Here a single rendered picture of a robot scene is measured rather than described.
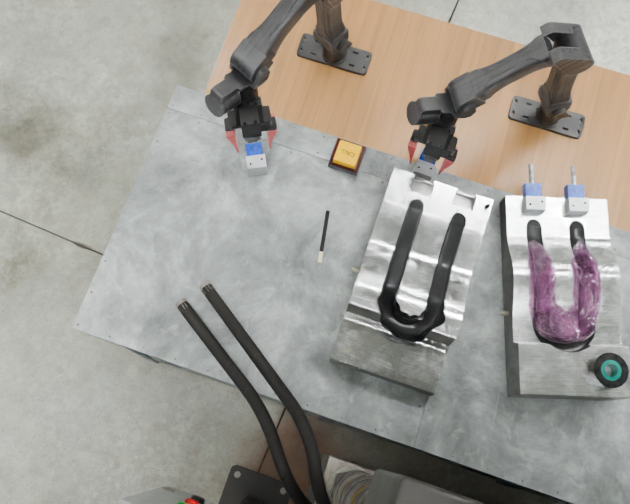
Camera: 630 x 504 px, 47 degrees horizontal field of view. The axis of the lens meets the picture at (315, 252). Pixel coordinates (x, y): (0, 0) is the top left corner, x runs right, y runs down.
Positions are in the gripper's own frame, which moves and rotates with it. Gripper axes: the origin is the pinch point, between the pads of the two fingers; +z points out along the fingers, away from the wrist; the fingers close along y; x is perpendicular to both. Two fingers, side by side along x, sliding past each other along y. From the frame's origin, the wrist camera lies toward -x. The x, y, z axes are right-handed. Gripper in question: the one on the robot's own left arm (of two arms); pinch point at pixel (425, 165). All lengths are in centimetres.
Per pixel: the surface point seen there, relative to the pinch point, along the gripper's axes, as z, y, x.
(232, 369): 31, -26, -59
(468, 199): 1.1, 13.0, -5.5
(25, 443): 128, -91, -54
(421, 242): 7.1, 5.5, -20.2
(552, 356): 12, 43, -35
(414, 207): 3.1, 0.9, -13.4
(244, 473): 118, -18, -39
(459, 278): 9.2, 17.0, -25.0
